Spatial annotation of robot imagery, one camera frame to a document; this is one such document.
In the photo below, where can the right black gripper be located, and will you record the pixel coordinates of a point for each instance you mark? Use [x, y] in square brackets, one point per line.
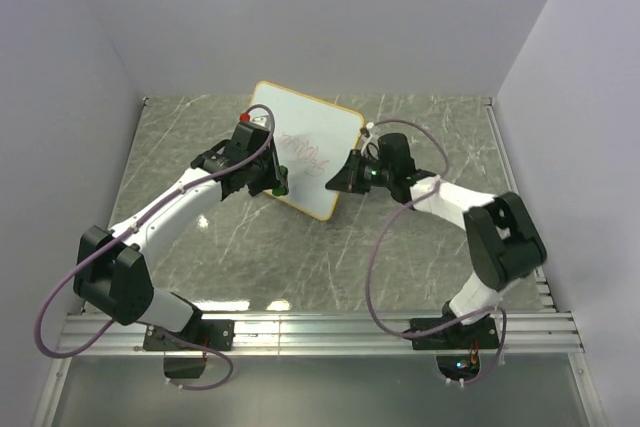
[348, 179]

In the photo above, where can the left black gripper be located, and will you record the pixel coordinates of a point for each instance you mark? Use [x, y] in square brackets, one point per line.
[272, 180]

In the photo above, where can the green whiteboard eraser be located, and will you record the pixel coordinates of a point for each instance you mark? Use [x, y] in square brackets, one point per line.
[281, 188]

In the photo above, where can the orange framed whiteboard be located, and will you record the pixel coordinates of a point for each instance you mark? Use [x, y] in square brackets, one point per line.
[313, 139]

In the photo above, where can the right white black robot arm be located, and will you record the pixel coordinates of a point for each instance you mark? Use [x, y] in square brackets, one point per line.
[503, 242]

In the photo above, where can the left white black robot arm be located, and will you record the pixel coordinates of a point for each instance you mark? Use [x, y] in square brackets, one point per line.
[114, 264]

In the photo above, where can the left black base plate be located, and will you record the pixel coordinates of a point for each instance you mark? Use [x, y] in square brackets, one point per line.
[217, 334]

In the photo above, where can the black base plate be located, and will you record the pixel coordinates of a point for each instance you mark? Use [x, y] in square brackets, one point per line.
[482, 334]
[217, 334]

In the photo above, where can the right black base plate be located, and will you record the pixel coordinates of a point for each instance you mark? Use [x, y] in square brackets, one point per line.
[482, 334]

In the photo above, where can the aluminium mounting rail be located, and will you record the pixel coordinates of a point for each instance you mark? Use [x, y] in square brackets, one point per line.
[323, 335]

